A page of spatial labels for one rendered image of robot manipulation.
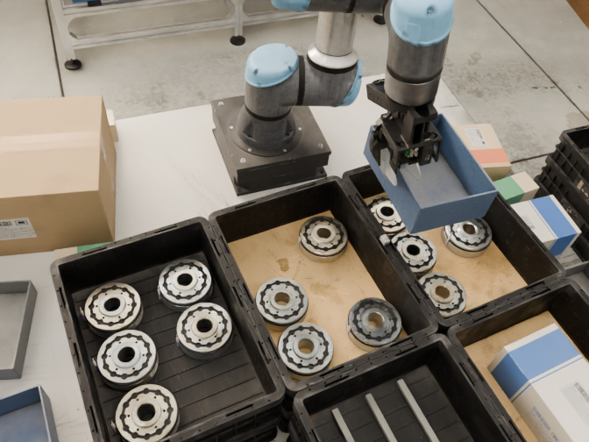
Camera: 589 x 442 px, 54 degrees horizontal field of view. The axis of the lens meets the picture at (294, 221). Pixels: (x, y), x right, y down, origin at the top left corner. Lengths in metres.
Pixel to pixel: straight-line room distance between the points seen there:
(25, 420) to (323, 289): 0.62
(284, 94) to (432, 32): 0.65
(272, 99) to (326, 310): 0.50
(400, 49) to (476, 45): 2.69
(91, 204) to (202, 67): 1.80
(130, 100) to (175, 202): 1.42
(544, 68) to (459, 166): 2.38
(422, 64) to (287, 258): 0.58
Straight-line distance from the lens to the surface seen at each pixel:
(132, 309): 1.13
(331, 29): 1.29
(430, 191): 1.06
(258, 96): 1.35
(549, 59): 3.54
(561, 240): 1.51
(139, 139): 1.64
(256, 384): 1.08
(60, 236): 1.39
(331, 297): 1.17
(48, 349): 1.31
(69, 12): 2.92
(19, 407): 1.27
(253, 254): 1.21
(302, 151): 1.46
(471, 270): 1.29
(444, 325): 1.08
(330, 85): 1.34
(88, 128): 1.39
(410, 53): 0.76
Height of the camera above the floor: 1.83
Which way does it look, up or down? 52 degrees down
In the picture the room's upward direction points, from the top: 7 degrees clockwise
